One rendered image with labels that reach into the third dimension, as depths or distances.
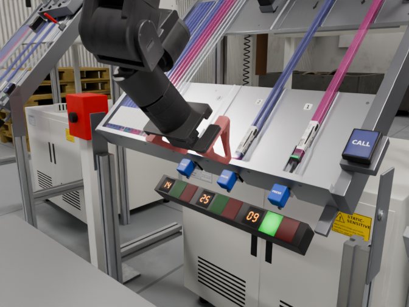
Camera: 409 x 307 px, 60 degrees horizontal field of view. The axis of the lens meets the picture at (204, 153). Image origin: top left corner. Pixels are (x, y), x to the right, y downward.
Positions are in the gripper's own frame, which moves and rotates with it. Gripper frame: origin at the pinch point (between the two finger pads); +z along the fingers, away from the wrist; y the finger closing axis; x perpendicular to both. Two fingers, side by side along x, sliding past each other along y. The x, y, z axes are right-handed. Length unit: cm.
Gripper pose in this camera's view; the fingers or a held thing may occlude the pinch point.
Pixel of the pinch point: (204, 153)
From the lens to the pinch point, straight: 58.1
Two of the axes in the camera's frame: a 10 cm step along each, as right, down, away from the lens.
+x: -5.1, 8.0, -3.3
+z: 4.9, 5.8, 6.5
